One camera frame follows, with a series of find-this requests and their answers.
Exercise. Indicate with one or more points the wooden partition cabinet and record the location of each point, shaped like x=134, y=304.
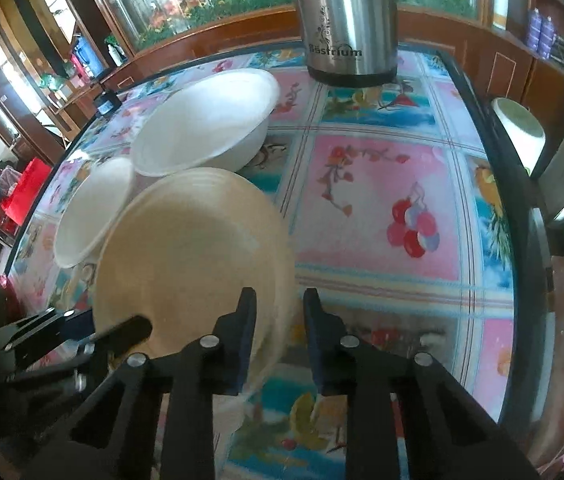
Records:
x=461, y=35

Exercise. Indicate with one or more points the small black jar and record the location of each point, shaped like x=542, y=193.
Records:
x=107, y=104

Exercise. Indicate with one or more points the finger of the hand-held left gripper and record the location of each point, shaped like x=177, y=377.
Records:
x=129, y=330
x=77, y=321

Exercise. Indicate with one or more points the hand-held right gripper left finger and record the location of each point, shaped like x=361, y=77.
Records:
x=244, y=340

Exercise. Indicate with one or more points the green packets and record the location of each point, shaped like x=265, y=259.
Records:
x=56, y=81

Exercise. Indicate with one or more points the red thermos flask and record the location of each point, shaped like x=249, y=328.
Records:
x=77, y=67

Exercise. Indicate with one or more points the cream ribbed plastic bowl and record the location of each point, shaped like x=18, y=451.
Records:
x=187, y=250

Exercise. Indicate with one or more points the white plastic bottle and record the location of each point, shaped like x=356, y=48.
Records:
x=115, y=55

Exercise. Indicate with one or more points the small white disposable bowl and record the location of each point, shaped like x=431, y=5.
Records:
x=92, y=210

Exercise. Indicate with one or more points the red paper bag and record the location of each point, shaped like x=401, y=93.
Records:
x=27, y=185

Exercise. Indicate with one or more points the blue thermos flask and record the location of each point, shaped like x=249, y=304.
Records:
x=88, y=57

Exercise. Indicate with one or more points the white round container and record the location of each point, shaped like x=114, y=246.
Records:
x=516, y=120

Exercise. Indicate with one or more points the stainless steel thermos jug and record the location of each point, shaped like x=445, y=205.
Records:
x=346, y=10

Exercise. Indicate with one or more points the large white disposable bowl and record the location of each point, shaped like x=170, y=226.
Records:
x=202, y=120

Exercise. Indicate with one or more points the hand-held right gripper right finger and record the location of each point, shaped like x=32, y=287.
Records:
x=314, y=340

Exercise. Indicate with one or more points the floral glass wall panel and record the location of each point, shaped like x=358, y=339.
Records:
x=187, y=5

